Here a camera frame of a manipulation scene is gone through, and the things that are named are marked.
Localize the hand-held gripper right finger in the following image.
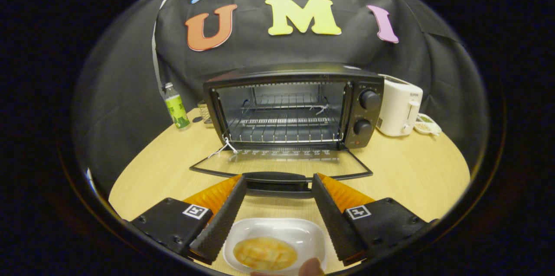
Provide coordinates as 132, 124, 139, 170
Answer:
311, 173, 438, 266

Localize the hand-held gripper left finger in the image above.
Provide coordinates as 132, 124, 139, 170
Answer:
129, 175, 248, 264

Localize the golden bread bun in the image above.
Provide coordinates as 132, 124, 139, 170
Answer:
233, 237, 299, 271

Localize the black toaster oven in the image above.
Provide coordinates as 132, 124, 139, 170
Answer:
189, 65, 385, 198

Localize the white toaster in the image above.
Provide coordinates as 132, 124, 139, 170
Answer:
376, 75, 424, 137

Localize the white rectangular plate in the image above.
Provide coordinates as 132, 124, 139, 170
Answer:
222, 218, 326, 276

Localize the small clear glass cup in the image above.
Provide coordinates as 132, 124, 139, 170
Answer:
198, 99, 214, 126

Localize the green label plastic bottle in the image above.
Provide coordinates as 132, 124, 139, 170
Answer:
164, 82, 191, 130

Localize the white divided snack dish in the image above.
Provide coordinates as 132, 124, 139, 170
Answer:
414, 113, 443, 136

